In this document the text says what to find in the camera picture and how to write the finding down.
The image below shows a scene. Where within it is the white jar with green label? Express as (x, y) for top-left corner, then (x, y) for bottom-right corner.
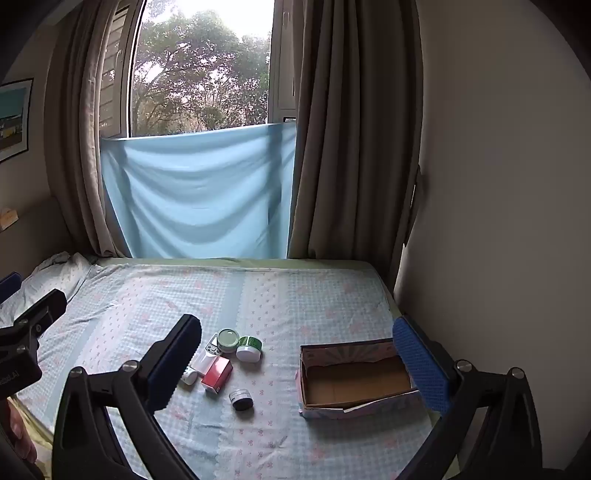
(236, 336), (264, 363)

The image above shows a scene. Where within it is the floral checked bedsheet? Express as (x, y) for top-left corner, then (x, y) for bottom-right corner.
(0, 258), (444, 480)

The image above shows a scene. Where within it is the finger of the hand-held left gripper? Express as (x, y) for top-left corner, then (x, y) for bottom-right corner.
(0, 288), (68, 358)
(0, 272), (22, 303)

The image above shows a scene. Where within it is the person's left hand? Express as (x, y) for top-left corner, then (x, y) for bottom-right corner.
(7, 401), (38, 464)

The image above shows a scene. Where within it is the patterned cardboard box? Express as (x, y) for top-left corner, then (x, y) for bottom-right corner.
(295, 338), (423, 421)

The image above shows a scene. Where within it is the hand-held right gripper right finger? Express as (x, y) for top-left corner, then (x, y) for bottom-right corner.
(392, 316), (544, 480)

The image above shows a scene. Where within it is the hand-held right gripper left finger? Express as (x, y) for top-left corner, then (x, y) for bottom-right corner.
(52, 314), (202, 480)

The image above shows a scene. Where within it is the pale green mattress sheet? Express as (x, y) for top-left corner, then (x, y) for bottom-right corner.
(28, 256), (404, 480)

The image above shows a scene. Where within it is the red carton box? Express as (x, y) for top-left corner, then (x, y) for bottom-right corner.
(201, 355), (233, 395)

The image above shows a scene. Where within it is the brown curtain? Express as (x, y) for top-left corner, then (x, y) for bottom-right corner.
(286, 0), (424, 296)
(44, 0), (148, 259)

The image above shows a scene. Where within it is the light blue cloth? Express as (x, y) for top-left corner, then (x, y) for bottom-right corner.
(99, 121), (298, 259)

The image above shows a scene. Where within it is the grey pillow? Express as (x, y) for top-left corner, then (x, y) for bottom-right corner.
(0, 251), (99, 324)

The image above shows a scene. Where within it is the open green cream jar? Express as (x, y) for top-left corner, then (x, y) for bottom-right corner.
(217, 329), (241, 354)

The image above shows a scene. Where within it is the small black jar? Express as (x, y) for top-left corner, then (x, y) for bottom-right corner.
(229, 389), (254, 413)

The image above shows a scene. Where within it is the framed wall picture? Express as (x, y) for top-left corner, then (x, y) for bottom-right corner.
(0, 78), (34, 163)

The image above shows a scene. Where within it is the louvered window shutter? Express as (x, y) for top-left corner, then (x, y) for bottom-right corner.
(99, 4), (133, 137)

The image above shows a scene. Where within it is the white remote control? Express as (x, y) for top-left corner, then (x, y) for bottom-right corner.
(190, 335), (223, 374)

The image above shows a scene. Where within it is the window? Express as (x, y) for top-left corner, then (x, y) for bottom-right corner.
(99, 0), (298, 139)

